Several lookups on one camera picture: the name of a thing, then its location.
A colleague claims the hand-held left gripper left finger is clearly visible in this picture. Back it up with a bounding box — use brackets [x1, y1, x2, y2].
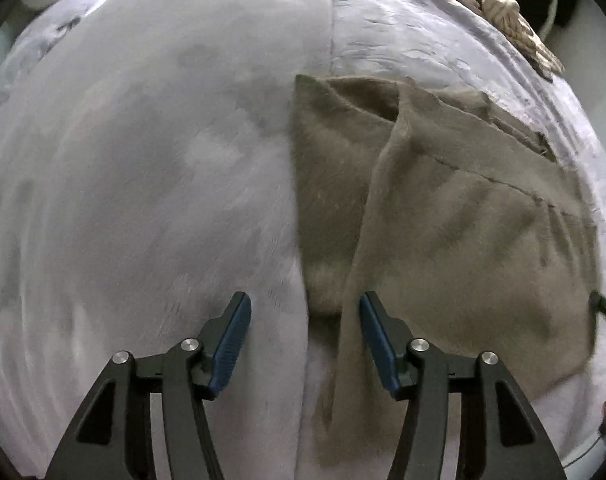
[45, 291, 252, 480]

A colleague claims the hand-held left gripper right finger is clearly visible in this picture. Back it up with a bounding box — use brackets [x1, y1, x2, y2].
[359, 291, 568, 480]

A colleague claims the brown knit sweater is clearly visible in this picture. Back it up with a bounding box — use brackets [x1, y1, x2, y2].
[289, 74, 604, 468]

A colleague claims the smooth grey blanket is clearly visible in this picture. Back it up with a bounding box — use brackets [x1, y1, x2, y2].
[0, 0, 341, 480]

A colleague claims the white strap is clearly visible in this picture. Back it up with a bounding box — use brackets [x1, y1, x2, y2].
[537, 0, 560, 45]

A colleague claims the beige cable knit garment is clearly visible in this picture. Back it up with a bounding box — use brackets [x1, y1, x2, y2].
[388, 0, 566, 82]

